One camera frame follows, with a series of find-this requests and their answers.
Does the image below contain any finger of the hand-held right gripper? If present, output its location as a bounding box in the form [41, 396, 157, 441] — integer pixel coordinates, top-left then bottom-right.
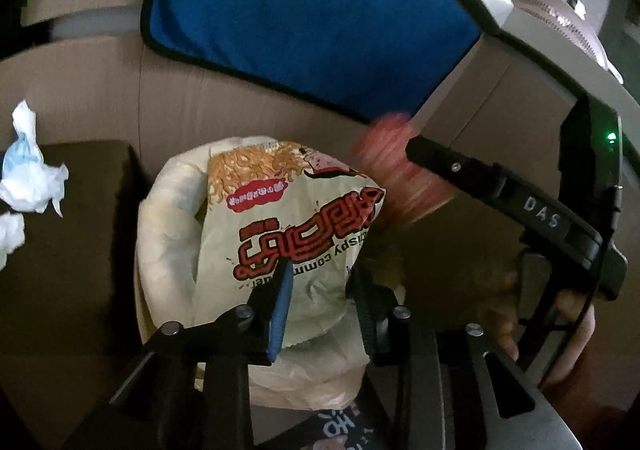
[406, 135, 505, 205]

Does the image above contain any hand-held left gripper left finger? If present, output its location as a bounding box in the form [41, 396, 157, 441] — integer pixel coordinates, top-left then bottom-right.
[62, 262, 296, 450]

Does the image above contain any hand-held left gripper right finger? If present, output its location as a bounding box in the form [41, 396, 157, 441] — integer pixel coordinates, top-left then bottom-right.
[345, 265, 573, 450]

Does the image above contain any red plastic bag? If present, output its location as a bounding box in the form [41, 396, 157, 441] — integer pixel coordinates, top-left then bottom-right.
[352, 114, 453, 226]

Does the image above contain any cream noodle snack packet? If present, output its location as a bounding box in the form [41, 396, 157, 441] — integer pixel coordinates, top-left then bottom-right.
[192, 140, 387, 346]

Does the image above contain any beige plastic bag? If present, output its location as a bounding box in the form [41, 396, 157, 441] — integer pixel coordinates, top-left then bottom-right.
[135, 137, 406, 411]

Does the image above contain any white and blue plastic bag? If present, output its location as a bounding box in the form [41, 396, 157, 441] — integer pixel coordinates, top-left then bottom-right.
[0, 100, 70, 219]

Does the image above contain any person's right hand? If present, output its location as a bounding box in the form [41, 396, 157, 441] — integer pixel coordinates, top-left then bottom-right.
[492, 267, 598, 387]

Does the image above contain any dark printed packet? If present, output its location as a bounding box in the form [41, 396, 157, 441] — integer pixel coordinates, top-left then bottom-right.
[305, 400, 382, 450]

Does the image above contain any blue hanging cloth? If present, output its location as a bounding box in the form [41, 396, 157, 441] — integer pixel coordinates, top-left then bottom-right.
[141, 0, 484, 127]

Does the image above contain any crumpled white tissue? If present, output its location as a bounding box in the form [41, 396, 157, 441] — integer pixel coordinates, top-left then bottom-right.
[0, 212, 26, 270]

